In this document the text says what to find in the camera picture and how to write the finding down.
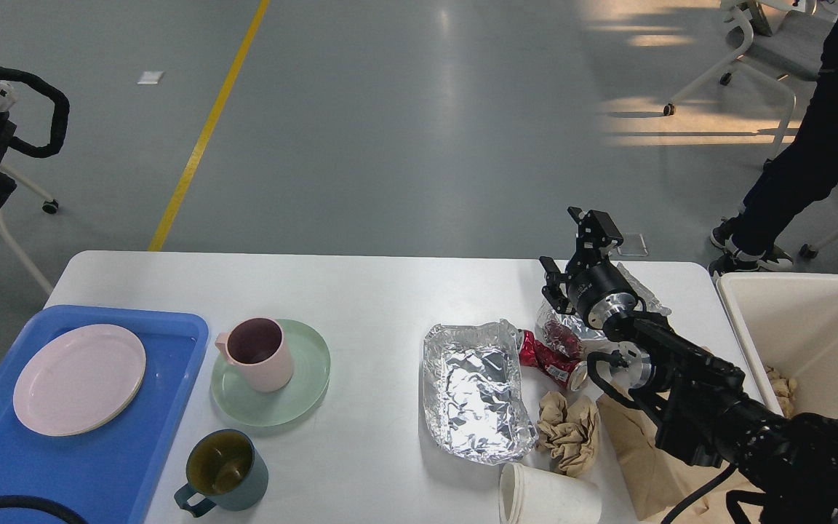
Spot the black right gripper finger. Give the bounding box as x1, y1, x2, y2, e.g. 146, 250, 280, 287
567, 207, 624, 252
540, 256, 571, 315

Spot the crumpled paper in bin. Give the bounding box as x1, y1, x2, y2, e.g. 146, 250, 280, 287
764, 365, 797, 420

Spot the crumpled brown paper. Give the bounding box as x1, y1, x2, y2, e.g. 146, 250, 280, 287
536, 392, 601, 477

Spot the pink plate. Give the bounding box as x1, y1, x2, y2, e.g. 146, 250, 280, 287
12, 324, 147, 437

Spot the green plate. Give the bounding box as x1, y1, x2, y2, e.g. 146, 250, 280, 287
210, 319, 330, 427

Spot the white paper cup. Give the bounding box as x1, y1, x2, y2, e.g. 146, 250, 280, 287
498, 462, 602, 523

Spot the dark teal mug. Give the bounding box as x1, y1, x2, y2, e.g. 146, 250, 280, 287
174, 429, 270, 517

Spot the grey office chair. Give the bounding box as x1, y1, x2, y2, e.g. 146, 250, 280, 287
662, 1, 834, 150

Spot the blue plastic tray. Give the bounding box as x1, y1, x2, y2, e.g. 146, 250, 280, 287
0, 305, 210, 523

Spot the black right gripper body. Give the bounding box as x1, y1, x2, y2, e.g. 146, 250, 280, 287
566, 234, 639, 330

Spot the white plastic bin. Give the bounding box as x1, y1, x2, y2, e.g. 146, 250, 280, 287
717, 272, 838, 418

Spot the pink mug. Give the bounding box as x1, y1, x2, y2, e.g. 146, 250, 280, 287
214, 317, 294, 394

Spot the aluminium foil tray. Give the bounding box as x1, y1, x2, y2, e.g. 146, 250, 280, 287
421, 319, 538, 465

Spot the person in dark trousers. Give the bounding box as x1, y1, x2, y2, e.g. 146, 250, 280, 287
708, 19, 838, 277

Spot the white chair left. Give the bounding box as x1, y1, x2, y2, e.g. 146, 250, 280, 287
0, 164, 60, 295

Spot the crushed red can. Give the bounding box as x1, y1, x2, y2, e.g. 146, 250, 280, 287
518, 330, 588, 392

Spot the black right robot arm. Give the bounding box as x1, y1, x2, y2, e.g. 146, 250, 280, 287
539, 207, 838, 523

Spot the brown paper bag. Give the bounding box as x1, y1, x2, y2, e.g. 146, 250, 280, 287
596, 394, 759, 523

